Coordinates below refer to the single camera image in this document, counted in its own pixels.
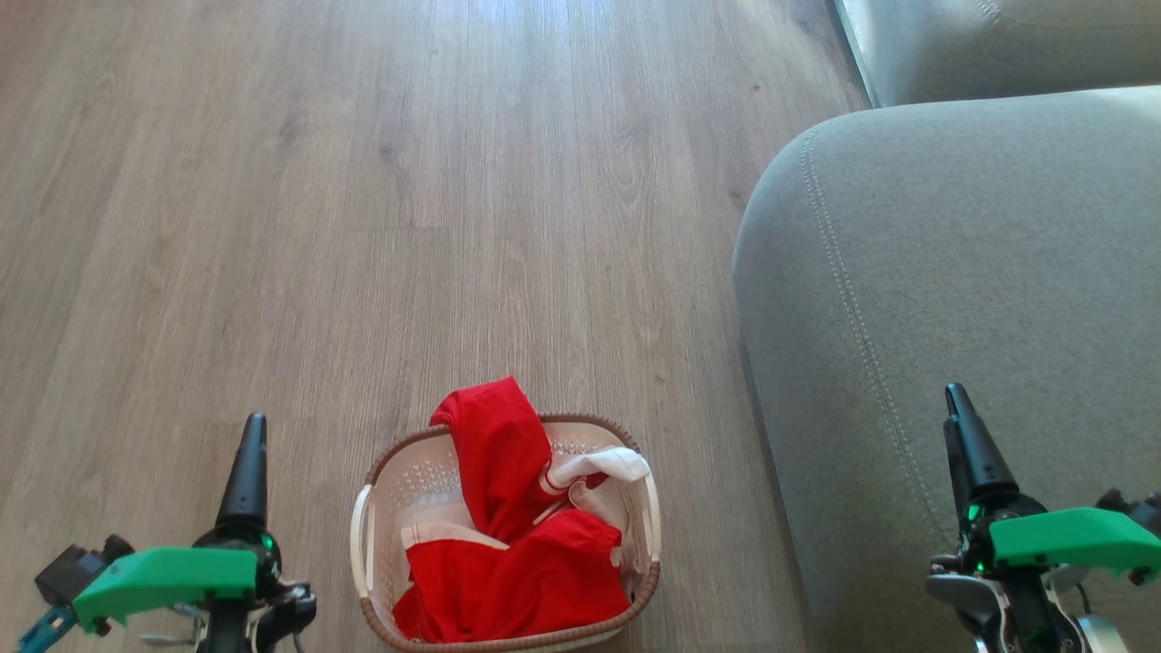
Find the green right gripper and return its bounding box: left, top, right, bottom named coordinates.
left=943, top=383, right=1161, bottom=583

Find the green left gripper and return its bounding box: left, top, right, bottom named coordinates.
left=73, top=414, right=282, bottom=633

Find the plain red cloth garment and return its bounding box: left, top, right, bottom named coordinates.
left=429, top=376, right=556, bottom=545

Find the red garment white trim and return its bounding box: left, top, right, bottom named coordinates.
left=392, top=446, right=651, bottom=645

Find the white brown-rimmed laundry basket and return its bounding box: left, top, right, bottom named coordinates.
left=349, top=413, right=663, bottom=653

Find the teal cable connector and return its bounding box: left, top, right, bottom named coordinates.
left=16, top=606, right=75, bottom=653

